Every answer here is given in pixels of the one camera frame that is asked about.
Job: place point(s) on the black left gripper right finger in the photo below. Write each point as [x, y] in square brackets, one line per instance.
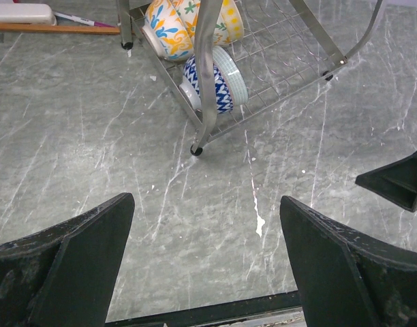
[345, 277]

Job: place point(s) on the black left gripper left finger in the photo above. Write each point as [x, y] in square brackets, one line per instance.
[65, 275]

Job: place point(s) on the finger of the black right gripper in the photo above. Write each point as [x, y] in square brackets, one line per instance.
[396, 182]

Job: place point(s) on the yellow sun blue bowl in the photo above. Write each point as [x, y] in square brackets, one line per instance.
[232, 19]

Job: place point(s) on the orange flower leaf bowl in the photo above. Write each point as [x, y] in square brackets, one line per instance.
[221, 35]

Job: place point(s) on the blue orange patterned bowl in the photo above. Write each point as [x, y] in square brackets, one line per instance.
[166, 33]

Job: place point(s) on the orange star flower bowl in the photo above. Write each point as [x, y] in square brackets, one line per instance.
[188, 13]

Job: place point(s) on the stainless steel dish rack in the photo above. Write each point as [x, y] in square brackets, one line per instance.
[284, 49]

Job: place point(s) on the wooden shelf rack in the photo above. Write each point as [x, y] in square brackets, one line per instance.
[31, 28]

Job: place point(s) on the pink capped marker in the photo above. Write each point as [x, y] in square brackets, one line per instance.
[80, 20]

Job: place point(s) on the white eraser block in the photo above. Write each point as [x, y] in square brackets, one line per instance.
[27, 13]

